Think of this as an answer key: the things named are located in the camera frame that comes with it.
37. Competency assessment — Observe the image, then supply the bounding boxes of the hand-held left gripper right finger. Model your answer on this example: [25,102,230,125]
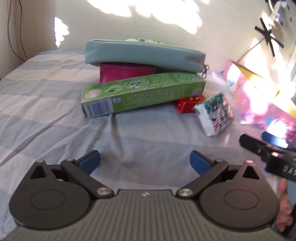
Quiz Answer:
[176,151,263,199]

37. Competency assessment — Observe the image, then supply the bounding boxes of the white power strip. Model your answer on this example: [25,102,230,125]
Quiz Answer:
[265,0,296,26]

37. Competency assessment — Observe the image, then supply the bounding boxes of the clear plastic bag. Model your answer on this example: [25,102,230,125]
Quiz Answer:
[207,70,230,93]

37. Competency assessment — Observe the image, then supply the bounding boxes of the small red box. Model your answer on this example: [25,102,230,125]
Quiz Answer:
[176,95,206,114]

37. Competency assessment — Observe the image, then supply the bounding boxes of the striped bed sheet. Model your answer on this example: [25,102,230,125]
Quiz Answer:
[0,50,296,241]

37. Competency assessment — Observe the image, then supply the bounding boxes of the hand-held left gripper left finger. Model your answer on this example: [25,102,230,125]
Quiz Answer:
[29,150,114,199]

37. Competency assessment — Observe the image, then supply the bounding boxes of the long green toothpaste box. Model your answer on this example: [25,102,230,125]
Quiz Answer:
[81,72,207,119]

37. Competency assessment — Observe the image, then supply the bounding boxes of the thin dark wall cable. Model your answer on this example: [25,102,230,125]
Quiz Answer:
[7,0,27,62]

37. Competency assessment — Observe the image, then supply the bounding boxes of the green medicine box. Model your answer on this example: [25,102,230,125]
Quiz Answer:
[138,38,167,45]

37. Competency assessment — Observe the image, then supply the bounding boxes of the teal pencil case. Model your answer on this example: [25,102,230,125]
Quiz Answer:
[84,39,210,78]

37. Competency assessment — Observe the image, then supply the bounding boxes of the patterned tissue pack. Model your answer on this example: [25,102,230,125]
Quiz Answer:
[194,93,235,138]

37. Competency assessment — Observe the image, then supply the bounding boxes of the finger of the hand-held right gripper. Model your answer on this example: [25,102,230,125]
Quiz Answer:
[239,134,271,161]
[261,131,292,149]

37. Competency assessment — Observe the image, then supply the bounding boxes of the black tape cross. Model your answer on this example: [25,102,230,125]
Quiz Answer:
[254,17,285,57]

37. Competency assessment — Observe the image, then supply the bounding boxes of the pink printed package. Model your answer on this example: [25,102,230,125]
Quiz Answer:
[222,60,296,140]

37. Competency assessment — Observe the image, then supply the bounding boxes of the person's right hand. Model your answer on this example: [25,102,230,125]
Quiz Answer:
[275,178,296,233]

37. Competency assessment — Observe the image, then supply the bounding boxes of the magenta wallet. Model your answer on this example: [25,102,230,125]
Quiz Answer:
[100,62,158,84]

